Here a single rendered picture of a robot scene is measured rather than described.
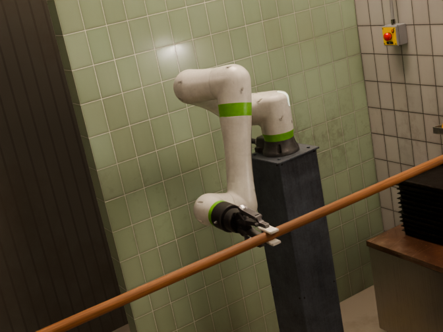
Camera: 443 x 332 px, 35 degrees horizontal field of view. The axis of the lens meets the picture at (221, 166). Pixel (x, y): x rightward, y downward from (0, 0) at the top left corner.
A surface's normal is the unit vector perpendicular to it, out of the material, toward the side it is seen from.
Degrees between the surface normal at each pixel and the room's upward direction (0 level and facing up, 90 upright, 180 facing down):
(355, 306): 0
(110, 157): 90
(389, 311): 90
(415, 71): 90
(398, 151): 90
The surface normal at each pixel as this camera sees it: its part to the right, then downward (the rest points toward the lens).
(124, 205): 0.52, 0.15
